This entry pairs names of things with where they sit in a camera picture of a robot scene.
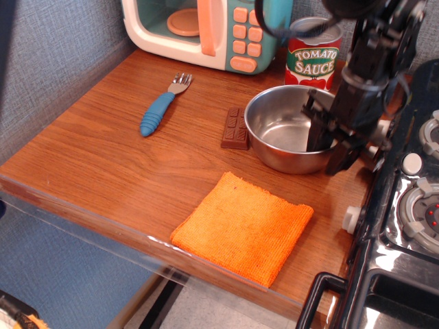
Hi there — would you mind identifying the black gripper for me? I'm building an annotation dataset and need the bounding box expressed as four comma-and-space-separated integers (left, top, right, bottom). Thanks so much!
302, 66, 393, 175

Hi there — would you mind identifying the metal pot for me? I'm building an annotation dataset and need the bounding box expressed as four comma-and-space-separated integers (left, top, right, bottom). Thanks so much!
244, 85, 337, 174

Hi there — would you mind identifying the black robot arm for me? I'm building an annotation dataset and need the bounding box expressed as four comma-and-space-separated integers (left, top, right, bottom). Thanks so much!
302, 1, 426, 175

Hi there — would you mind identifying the orange cloth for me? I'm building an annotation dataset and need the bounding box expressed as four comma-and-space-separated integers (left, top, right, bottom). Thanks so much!
170, 172, 314, 288

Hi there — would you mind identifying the white stove knob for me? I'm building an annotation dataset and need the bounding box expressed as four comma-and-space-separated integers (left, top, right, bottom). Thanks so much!
361, 146, 382, 172
371, 119, 392, 145
342, 206, 361, 234

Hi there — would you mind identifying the white round stove button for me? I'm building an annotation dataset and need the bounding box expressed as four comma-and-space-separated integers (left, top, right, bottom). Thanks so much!
401, 153, 423, 175

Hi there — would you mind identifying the tomato sauce can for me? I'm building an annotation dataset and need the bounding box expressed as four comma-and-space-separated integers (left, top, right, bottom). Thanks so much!
284, 25, 343, 90

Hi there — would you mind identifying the chocolate bar toy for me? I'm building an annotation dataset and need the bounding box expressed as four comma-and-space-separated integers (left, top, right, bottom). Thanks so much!
221, 108, 250, 150

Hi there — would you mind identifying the toy microwave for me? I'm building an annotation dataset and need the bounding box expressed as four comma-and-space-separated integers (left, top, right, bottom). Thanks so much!
121, 1, 282, 75

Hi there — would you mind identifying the black toy stove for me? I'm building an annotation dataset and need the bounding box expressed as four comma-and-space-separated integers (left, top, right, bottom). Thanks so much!
334, 60, 438, 328

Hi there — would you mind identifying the black braided cable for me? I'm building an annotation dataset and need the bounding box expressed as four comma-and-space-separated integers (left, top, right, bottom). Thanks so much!
254, 0, 340, 38

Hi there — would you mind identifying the black oven door handle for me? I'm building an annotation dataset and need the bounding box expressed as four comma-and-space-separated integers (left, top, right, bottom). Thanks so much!
296, 271, 348, 329

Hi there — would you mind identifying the blue handled fork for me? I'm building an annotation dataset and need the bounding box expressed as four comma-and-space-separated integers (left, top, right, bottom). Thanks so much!
139, 73, 193, 137

